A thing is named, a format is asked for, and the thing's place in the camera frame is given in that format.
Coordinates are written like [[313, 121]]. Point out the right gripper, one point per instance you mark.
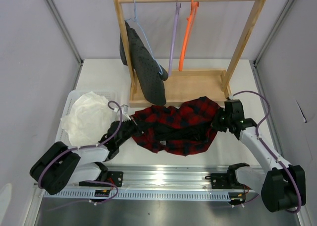
[[216, 125]]

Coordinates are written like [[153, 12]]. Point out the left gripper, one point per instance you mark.
[[134, 125]]

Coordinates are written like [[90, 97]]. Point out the red plaid skirt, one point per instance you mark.
[[180, 131]]

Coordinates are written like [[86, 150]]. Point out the purple plastic hanger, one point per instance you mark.
[[173, 40]]

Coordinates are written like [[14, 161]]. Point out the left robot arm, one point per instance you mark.
[[74, 161]]

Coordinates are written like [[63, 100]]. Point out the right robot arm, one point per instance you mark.
[[282, 186]]

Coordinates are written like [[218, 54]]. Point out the orange plastic hanger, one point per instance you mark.
[[191, 20]]

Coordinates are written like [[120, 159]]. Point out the white cloth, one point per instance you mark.
[[88, 119]]

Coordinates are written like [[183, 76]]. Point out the white plastic basket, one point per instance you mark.
[[73, 95]]

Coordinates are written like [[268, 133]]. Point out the grey dotted garment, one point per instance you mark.
[[150, 74]]

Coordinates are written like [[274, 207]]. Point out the wooden clothes rack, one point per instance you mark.
[[194, 81]]

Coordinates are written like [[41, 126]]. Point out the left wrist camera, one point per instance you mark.
[[125, 115]]

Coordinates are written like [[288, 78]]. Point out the aluminium mounting rail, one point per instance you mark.
[[162, 177]]

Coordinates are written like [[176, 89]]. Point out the slotted cable duct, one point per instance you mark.
[[143, 195]]

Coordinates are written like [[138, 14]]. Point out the light blue wire hanger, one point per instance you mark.
[[136, 20]]

